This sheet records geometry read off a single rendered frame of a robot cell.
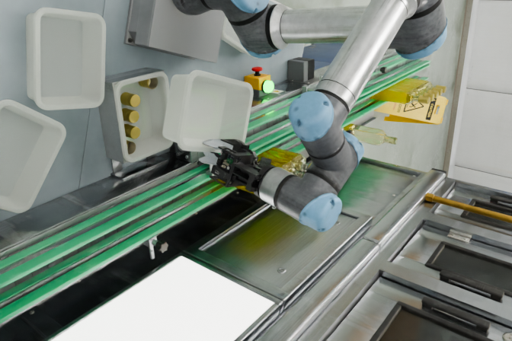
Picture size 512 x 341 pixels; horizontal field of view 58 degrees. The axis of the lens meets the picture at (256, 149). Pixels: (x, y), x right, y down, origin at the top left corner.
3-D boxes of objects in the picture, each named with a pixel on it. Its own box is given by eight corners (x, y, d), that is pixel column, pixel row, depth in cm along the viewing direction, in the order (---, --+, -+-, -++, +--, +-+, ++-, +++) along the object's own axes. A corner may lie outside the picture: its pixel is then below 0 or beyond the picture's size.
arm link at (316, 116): (447, -70, 88) (324, 133, 73) (452, -23, 96) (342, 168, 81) (390, -69, 95) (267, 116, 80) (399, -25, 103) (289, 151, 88)
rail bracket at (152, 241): (127, 251, 125) (160, 269, 117) (124, 229, 122) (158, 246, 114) (139, 244, 128) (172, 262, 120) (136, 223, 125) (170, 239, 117)
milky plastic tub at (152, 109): (107, 158, 128) (126, 165, 123) (94, 78, 119) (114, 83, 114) (155, 139, 140) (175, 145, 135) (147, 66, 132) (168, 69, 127)
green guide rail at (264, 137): (201, 161, 139) (221, 167, 134) (201, 158, 139) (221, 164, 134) (416, 61, 265) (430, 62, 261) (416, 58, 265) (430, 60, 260)
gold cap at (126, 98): (119, 94, 124) (129, 96, 122) (129, 90, 127) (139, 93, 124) (120, 106, 126) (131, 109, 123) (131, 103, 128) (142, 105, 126)
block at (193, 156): (174, 158, 140) (190, 164, 136) (171, 129, 136) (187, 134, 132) (182, 154, 142) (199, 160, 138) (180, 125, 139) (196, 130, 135)
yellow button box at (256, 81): (243, 94, 169) (259, 97, 165) (242, 74, 167) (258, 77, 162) (255, 90, 174) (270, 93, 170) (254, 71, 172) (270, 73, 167)
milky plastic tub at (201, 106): (163, 64, 101) (191, 68, 95) (228, 81, 119) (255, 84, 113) (150, 143, 102) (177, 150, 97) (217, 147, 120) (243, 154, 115)
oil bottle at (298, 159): (246, 161, 158) (299, 177, 146) (246, 146, 156) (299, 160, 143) (257, 156, 162) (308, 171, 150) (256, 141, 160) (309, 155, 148)
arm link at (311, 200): (349, 205, 90) (325, 242, 87) (303, 182, 96) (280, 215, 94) (341, 187, 83) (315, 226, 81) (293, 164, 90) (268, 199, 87)
